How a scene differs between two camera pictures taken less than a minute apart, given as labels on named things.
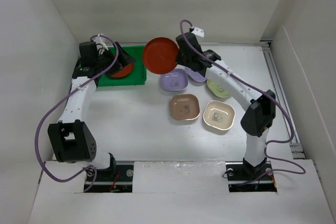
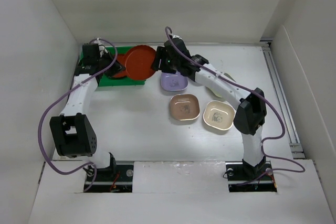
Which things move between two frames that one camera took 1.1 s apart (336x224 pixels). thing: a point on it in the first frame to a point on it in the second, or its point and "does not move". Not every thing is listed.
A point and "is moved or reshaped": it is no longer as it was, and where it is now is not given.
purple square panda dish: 176,80 does not move
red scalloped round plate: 160,55 is moved or reshaped
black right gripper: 180,59 to 161,51
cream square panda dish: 219,115 does not move
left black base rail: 103,181 does not move
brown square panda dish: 185,106 does not move
